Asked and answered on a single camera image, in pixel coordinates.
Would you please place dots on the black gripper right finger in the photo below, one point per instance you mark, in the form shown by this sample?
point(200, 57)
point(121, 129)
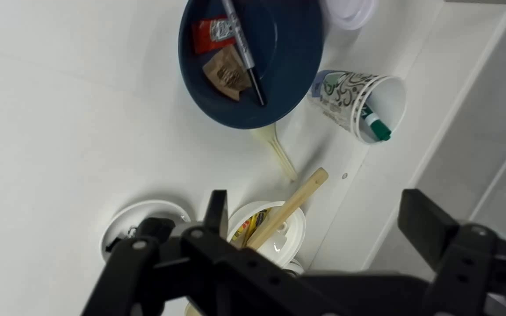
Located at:
point(470, 264)

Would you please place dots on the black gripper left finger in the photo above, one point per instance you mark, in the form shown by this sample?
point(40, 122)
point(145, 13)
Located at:
point(149, 275)

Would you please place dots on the white printed coffee cup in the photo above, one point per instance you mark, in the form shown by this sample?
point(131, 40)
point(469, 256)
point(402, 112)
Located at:
point(335, 98)
point(391, 98)

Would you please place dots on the crumpled black object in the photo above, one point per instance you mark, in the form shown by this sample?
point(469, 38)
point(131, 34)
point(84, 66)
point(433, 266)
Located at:
point(115, 240)

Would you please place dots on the white lid holding black object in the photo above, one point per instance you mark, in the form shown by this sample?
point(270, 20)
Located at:
point(149, 210)

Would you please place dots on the white bowl with lid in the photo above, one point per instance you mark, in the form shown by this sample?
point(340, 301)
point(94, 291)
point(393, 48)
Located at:
point(289, 240)

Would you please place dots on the green marker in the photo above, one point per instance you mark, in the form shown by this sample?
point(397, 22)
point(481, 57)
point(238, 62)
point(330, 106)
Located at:
point(379, 124)

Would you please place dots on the translucent plastic utensil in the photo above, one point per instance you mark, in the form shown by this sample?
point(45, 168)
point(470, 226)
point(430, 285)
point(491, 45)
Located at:
point(281, 152)

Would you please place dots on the brown paper packet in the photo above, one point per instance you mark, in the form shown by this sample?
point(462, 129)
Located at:
point(228, 73)

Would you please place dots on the red sauce packet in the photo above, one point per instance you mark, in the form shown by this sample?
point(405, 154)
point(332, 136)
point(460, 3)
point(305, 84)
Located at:
point(210, 36)

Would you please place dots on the dark blue bowl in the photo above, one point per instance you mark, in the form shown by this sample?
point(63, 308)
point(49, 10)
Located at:
point(295, 54)

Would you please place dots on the white plastic lid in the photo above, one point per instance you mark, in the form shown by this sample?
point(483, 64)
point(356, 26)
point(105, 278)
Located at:
point(351, 12)

